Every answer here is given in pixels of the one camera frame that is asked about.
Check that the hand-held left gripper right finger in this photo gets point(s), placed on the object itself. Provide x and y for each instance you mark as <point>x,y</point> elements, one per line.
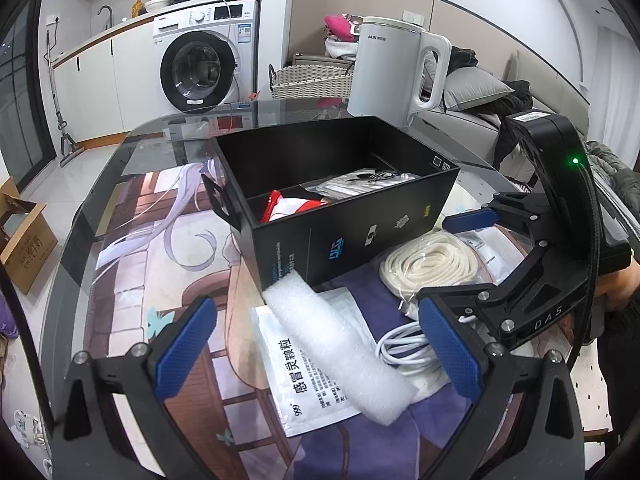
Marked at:
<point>450,347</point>

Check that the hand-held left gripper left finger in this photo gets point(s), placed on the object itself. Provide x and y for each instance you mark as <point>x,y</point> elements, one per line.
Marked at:
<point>184,351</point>

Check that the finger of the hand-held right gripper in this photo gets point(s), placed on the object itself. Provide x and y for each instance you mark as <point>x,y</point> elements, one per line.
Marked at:
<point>470,220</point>
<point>480,296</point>

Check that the clear plastic bag white label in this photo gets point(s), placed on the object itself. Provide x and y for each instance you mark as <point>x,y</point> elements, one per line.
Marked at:
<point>492,257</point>

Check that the white foam sheet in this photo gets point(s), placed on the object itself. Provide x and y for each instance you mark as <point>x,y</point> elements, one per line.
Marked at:
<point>335,345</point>

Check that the white medicine packet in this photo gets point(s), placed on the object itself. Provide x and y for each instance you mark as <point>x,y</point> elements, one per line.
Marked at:
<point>300,385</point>

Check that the black cardboard box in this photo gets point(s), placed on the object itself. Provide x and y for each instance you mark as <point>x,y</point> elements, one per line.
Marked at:
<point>345,220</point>

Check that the person's right hand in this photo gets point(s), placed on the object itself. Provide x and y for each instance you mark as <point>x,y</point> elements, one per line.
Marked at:
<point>622,285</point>

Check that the green padded jacket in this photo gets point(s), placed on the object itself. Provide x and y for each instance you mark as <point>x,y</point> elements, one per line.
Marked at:
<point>617,180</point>

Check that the grey sofa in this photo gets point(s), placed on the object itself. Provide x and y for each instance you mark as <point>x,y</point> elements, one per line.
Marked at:
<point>460,127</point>

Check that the black jacket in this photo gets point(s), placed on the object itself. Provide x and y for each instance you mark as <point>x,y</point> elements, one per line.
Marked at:
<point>515,110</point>

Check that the clear bag with black print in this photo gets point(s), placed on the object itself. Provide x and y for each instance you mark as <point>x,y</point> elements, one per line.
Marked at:
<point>360,182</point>

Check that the grey pillow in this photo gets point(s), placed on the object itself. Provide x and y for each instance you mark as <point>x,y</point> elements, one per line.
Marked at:
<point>475,90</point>

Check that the white dotted cloth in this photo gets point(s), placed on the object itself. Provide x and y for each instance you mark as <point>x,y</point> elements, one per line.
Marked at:
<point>590,400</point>

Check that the white electric kettle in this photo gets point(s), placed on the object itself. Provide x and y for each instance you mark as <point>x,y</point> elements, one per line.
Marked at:
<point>385,70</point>

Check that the red and white package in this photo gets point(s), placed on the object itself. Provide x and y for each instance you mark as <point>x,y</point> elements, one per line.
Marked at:
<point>285,205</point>

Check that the brown cardboard box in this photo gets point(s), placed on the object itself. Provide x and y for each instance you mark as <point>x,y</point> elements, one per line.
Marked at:
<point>25,245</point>

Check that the white wicker basket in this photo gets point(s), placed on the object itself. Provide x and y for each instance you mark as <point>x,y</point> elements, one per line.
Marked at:
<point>312,82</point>

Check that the pink plush item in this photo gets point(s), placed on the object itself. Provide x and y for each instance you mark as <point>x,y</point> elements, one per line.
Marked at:
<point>340,26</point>

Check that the floor mop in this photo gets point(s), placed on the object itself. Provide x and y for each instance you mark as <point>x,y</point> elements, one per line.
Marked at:
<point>57,110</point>

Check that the white washing machine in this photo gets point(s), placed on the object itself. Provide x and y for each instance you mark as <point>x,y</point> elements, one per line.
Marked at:
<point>205,55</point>

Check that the black faucet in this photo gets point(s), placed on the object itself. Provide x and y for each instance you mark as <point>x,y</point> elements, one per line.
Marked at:
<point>106,12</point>

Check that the yellow bottle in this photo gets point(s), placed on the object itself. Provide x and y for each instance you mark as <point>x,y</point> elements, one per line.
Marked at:
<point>136,6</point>

